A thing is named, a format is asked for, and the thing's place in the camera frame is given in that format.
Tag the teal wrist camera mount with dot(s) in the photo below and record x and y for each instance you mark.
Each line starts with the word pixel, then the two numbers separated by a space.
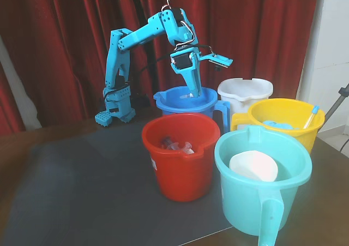
pixel 221 60

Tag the turquoise plastic mug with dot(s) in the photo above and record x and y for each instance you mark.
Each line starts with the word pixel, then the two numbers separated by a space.
pixel 245 210

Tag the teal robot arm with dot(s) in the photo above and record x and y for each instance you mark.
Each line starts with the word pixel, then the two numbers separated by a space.
pixel 141 34

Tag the clear plastic syringe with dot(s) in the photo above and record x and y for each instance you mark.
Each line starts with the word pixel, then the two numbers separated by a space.
pixel 185 149
pixel 167 141

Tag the blue plastic mug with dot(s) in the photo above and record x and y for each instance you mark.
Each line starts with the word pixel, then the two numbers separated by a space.
pixel 174 111

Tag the black box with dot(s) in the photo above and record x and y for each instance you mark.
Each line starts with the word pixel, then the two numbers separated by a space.
pixel 141 101

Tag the dark grey table mat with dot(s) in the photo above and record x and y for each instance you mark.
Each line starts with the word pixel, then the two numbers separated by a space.
pixel 95 202

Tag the grey tripod leg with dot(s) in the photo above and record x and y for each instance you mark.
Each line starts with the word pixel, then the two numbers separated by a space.
pixel 338 100

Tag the white bowl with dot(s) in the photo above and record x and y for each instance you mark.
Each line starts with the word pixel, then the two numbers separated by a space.
pixel 253 165

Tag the red curtain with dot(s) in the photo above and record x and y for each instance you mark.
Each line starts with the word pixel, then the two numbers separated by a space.
pixel 245 25

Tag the clear tube with blue cap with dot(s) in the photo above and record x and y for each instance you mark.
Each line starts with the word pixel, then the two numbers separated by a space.
pixel 315 111

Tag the blue glove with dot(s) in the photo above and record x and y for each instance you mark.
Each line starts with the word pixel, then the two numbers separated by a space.
pixel 278 125

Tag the white plastic mug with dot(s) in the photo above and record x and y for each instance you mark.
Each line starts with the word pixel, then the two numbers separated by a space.
pixel 245 90

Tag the yellow plastic mug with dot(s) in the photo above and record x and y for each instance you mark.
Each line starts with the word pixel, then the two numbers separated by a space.
pixel 286 109

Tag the teal gripper with servo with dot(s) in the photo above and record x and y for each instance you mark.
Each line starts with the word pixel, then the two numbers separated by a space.
pixel 182 62

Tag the red plastic bucket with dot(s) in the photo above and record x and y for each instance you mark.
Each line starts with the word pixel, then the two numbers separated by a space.
pixel 185 175

